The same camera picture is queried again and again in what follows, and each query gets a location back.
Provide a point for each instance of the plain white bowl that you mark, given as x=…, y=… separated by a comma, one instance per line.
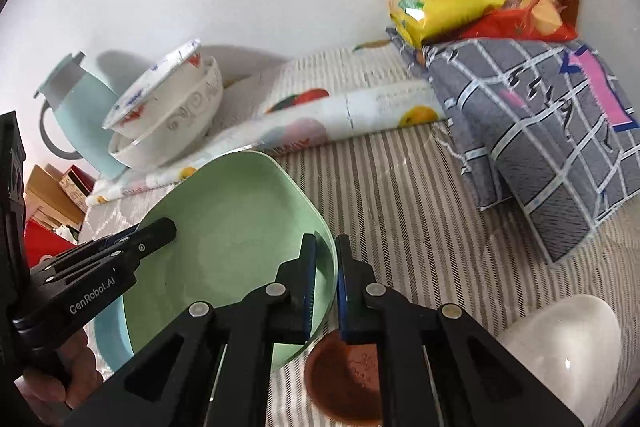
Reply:
x=560, y=347

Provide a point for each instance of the blue red patterned bowl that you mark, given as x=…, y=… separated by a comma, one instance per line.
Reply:
x=150, y=92

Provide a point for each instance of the yellow chip bag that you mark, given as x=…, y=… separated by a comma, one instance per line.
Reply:
x=450, y=2

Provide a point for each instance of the light blue thermos jug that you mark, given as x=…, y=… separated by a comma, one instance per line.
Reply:
x=80, y=117

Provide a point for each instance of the red chip bag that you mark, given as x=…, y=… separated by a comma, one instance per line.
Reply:
x=505, y=22

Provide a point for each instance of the red paper bag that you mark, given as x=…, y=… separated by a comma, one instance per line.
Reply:
x=42, y=242

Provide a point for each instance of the person's left hand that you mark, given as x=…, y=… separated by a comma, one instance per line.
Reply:
x=82, y=357

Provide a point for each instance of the fruit print rolled mat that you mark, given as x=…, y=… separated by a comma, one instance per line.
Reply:
x=310, y=117

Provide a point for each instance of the grey checked cloth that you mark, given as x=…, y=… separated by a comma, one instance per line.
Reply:
x=525, y=132

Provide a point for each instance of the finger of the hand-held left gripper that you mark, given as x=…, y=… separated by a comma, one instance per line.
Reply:
x=122, y=235
x=155, y=234

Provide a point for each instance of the small brown bowl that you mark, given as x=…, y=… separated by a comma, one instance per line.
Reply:
x=345, y=377

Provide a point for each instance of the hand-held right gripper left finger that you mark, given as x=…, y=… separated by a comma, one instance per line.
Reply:
x=310, y=292

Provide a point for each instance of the light blue plate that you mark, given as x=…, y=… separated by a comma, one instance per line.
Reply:
x=112, y=342

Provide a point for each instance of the patterned booklet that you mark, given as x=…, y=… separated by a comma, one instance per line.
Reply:
x=75, y=189

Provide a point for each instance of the brown paper bag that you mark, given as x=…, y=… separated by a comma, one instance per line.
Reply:
x=42, y=192

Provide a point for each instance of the striped quilt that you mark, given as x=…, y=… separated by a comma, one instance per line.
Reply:
x=410, y=232

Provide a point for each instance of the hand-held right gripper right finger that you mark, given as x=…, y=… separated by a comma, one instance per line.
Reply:
x=345, y=307

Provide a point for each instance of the green square plate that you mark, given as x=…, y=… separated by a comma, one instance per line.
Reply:
x=225, y=232

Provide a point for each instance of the large white bowl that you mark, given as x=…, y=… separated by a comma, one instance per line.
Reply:
x=160, y=152

